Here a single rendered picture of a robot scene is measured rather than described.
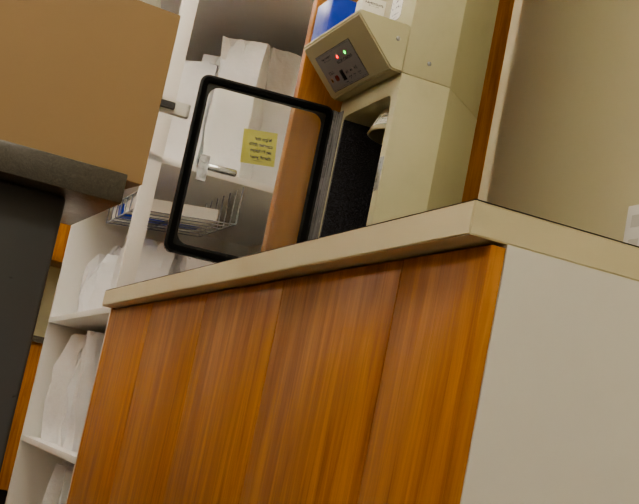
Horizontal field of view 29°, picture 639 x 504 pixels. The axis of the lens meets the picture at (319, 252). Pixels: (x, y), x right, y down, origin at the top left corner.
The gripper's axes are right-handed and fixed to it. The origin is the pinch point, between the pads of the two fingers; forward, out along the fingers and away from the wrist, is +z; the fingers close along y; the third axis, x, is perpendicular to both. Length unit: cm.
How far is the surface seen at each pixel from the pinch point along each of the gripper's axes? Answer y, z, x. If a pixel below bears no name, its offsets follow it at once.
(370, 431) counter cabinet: -119, 9, 64
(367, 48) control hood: -34.1, 29.0, -14.4
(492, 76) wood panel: -2, 73, -29
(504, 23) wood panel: -2, 74, -43
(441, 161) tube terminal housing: -36, 49, 4
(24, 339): -97, -32, 61
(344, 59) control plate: -22.5, 28.6, -14.7
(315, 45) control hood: -13.3, 24.6, -18.9
